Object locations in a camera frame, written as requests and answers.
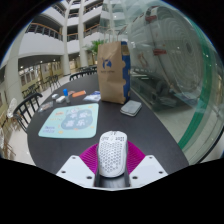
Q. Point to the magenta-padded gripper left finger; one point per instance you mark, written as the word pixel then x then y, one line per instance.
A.
pixel 75 168

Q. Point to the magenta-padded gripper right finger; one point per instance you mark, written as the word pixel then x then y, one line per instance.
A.
pixel 148 169

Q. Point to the white perforated computer mouse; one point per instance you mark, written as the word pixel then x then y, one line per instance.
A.
pixel 112 155

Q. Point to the light blue printed mouse pad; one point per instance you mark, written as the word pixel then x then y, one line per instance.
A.
pixel 71 121

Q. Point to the small grey case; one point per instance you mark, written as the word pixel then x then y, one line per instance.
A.
pixel 131 108

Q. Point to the clear plastic packet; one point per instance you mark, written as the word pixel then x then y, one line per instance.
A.
pixel 45 106

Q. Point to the small blue-capped bottle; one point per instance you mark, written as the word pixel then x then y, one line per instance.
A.
pixel 66 96

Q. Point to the blue and white packet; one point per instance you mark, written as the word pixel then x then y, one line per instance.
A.
pixel 92 96

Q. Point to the white lattice chair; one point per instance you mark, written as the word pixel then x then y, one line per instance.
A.
pixel 12 106
pixel 5 143

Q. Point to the flat orange item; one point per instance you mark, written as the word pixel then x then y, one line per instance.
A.
pixel 79 94

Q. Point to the black slatted chair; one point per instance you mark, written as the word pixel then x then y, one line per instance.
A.
pixel 23 105
pixel 81 72

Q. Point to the group of dark chairs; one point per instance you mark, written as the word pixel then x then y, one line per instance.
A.
pixel 50 83

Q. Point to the brown paper bag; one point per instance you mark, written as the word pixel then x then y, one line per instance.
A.
pixel 111 71

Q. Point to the green potted plant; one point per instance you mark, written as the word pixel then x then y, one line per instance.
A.
pixel 96 46

